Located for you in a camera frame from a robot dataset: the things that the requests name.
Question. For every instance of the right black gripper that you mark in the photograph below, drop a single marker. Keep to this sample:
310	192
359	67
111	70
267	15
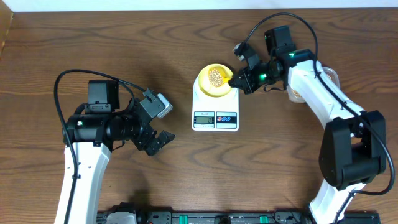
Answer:
248	86

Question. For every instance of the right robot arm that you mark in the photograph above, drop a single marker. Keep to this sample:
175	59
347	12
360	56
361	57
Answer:
351	153

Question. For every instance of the soybeans in container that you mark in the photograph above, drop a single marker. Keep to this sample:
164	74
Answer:
297	95

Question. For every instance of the white digital kitchen scale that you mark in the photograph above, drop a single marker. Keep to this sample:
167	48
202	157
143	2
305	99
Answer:
215	113

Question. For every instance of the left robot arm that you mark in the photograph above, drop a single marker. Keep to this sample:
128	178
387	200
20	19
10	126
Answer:
89	136

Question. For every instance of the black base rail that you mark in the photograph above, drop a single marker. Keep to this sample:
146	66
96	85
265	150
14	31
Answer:
130	213

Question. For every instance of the pale yellow bowl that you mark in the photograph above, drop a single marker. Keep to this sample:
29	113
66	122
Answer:
207	88

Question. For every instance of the yellow plastic measuring scoop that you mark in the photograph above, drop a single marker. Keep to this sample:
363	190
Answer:
218	76

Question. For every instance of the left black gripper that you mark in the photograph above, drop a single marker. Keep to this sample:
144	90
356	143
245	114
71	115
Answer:
143	141

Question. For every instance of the clear plastic container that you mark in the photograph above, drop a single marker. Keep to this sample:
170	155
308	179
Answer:
327	71

